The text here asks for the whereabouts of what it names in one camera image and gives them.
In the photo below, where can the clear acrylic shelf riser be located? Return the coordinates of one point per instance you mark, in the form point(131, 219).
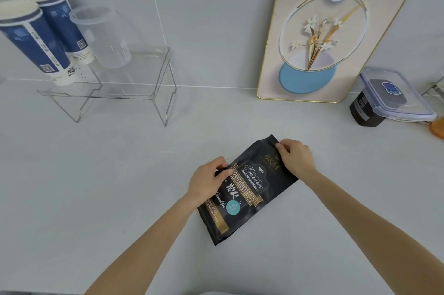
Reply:
point(114, 87)

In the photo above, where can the person's right thumb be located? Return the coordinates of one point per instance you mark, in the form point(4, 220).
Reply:
point(281, 156)

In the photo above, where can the person's right hand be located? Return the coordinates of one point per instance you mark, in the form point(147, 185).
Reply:
point(297, 161)

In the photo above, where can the blue and white paper cup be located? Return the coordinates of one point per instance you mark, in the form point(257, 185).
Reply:
point(33, 41)
point(60, 21)

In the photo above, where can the person's left thumb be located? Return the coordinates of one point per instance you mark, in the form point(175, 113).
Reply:
point(224, 174)

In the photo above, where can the person's left hand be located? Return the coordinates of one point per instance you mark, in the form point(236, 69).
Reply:
point(205, 180)

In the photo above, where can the orange round object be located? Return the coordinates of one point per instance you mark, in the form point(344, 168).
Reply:
point(437, 128)

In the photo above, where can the dark container with clear lid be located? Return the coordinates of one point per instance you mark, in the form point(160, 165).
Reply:
point(388, 97)

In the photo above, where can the clear plastic measuring cup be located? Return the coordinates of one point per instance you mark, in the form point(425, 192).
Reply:
point(104, 36)

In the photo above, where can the person's left forearm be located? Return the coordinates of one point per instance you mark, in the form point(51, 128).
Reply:
point(138, 249)

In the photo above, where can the framed flower picture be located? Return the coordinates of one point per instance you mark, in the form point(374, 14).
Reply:
point(329, 28)

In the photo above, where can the black coffee bag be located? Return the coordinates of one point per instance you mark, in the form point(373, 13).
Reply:
point(242, 189)

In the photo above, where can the person's right forearm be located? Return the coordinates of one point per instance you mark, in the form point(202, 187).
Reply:
point(374, 232)

